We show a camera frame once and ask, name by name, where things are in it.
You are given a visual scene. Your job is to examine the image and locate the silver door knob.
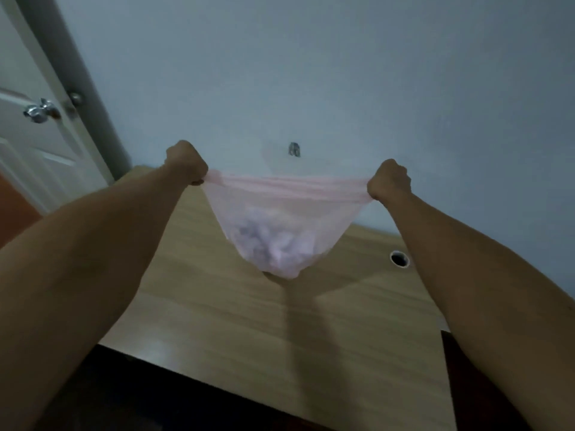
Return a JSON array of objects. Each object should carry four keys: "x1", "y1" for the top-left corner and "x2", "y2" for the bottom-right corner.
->
[{"x1": 23, "y1": 98, "x2": 62, "y2": 124}]

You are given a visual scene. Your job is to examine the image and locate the pink translucent plastic bag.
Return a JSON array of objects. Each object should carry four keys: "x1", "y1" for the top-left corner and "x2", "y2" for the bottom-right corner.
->
[{"x1": 201, "y1": 171, "x2": 374, "y2": 280}]

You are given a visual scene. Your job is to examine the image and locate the person's left forearm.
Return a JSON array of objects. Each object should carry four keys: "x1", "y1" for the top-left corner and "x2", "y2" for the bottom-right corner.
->
[{"x1": 0, "y1": 163, "x2": 198, "y2": 431}]

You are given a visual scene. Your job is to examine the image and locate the crumpled contents inside bag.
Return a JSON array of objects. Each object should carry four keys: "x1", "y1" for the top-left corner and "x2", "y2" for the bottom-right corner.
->
[{"x1": 231, "y1": 206, "x2": 320, "y2": 273}]

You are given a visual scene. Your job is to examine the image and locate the white panel door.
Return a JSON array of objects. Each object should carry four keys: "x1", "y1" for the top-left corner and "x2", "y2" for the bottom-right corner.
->
[{"x1": 0, "y1": 0, "x2": 115, "y2": 216}]

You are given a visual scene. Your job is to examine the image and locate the person's right forearm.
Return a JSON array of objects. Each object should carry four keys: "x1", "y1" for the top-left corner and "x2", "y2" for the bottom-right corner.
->
[{"x1": 382, "y1": 192, "x2": 575, "y2": 431}]

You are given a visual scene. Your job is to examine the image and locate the person's right hand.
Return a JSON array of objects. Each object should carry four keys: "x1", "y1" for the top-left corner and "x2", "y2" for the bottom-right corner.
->
[{"x1": 367, "y1": 159, "x2": 412, "y2": 205}]

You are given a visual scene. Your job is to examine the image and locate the grey door frame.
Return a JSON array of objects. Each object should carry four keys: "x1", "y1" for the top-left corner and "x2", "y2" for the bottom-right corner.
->
[{"x1": 13, "y1": 0, "x2": 133, "y2": 181}]

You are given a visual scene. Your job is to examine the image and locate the person's left hand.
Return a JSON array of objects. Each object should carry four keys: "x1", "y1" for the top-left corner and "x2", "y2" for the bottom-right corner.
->
[{"x1": 164, "y1": 140, "x2": 209, "y2": 186}]

